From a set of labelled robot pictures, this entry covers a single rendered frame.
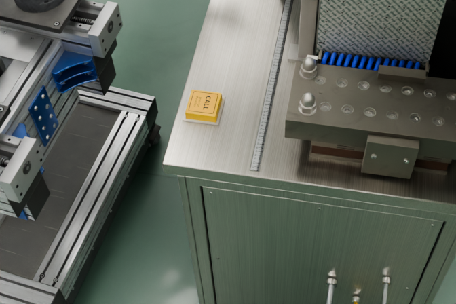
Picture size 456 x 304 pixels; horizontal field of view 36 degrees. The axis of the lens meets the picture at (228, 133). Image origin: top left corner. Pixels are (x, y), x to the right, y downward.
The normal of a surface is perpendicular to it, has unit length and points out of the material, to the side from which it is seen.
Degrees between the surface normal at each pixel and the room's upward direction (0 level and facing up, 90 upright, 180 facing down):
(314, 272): 90
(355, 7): 90
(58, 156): 0
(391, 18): 90
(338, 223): 90
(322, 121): 0
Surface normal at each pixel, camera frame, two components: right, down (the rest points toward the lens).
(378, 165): -0.19, 0.79
